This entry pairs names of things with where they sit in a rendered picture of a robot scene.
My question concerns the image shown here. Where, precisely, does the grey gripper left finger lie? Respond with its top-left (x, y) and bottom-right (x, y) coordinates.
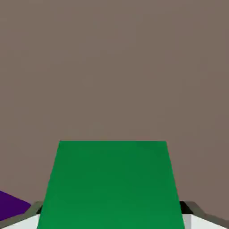
top-left (0, 201), bottom-right (44, 229)

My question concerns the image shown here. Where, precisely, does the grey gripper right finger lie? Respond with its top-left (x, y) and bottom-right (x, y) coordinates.
top-left (179, 201), bottom-right (229, 229)

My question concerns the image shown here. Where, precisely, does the small green cube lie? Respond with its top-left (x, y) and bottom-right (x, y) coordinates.
top-left (36, 140), bottom-right (186, 229)

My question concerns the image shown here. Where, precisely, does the small purple cube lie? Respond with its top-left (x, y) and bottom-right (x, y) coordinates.
top-left (0, 191), bottom-right (31, 222)

